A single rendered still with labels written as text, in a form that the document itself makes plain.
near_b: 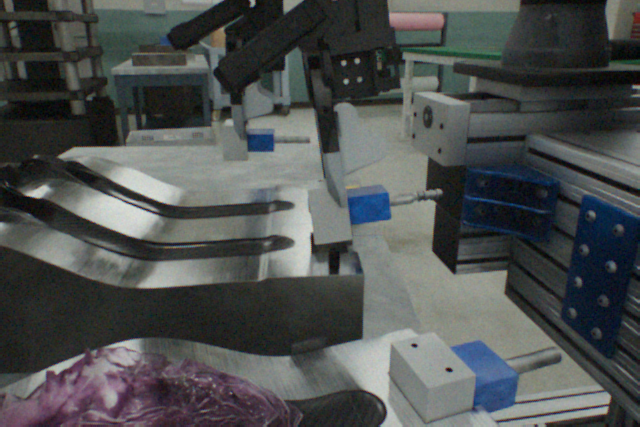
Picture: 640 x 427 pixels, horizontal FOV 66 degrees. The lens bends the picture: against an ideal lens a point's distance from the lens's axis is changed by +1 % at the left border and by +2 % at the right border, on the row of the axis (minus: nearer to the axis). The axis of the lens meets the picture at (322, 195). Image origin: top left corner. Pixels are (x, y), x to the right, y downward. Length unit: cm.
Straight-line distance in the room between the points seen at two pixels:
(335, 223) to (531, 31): 46
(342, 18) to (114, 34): 645
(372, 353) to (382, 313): 15
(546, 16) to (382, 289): 45
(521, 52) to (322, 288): 50
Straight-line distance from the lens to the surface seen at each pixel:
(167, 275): 46
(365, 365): 39
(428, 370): 34
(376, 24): 46
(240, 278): 44
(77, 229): 53
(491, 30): 805
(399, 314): 55
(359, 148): 43
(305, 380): 37
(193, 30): 73
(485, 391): 37
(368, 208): 46
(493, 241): 81
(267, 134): 73
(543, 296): 77
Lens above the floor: 109
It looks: 19 degrees down
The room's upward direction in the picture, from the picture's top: straight up
